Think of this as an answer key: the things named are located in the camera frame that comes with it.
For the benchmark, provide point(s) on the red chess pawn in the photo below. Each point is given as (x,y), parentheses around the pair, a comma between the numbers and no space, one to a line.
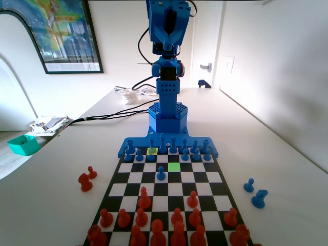
(192,201)
(91,174)
(230,219)
(177,216)
(123,220)
(195,219)
(105,220)
(141,219)

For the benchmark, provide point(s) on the silver foil wrapper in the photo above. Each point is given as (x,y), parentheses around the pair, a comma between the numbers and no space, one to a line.
(119,88)

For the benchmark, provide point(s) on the framed map poster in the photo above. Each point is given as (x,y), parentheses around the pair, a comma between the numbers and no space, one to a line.
(66,33)

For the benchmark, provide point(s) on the white door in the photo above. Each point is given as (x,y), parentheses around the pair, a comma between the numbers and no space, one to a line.
(205,38)

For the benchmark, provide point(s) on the white paper package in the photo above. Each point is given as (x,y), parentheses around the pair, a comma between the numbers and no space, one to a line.
(147,91)

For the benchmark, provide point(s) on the black zip tie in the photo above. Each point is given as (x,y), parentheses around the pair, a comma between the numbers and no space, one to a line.
(143,63)

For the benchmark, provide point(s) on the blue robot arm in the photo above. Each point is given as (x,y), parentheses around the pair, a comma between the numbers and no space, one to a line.
(167,98)

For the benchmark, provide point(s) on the white light switch plate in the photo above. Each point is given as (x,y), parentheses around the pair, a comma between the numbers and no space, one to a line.
(229,64)

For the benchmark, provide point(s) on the red pieces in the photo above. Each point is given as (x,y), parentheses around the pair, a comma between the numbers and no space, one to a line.
(144,201)

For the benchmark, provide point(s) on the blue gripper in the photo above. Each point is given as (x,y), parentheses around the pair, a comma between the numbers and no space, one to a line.
(167,38)

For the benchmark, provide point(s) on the blue chess knight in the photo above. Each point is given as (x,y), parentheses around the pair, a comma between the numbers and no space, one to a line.
(259,200)
(194,144)

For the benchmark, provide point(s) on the captured red knight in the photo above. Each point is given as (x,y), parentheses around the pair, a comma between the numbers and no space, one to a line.
(85,183)

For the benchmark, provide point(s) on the black and white chessboard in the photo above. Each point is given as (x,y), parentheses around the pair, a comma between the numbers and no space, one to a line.
(175,189)

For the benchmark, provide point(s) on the red chess rook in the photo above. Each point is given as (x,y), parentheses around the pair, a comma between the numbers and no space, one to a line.
(97,237)
(239,235)

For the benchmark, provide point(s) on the blue chess pawn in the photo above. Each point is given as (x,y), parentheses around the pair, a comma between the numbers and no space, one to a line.
(160,175)
(139,156)
(207,156)
(127,156)
(196,156)
(248,186)
(185,156)
(150,157)

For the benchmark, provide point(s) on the blue chess rook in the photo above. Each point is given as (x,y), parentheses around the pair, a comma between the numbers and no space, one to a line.
(130,147)
(204,146)

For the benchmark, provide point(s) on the white stacked objects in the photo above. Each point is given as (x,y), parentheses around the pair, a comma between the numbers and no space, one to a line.
(129,97)

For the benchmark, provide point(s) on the green plastic bin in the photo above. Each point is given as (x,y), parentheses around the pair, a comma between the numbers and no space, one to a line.
(23,146)

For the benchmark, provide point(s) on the blue chess queen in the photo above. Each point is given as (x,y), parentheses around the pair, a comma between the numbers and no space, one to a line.
(173,147)

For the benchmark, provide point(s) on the cluttered paper pile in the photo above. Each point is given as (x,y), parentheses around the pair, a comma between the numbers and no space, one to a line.
(48,124)

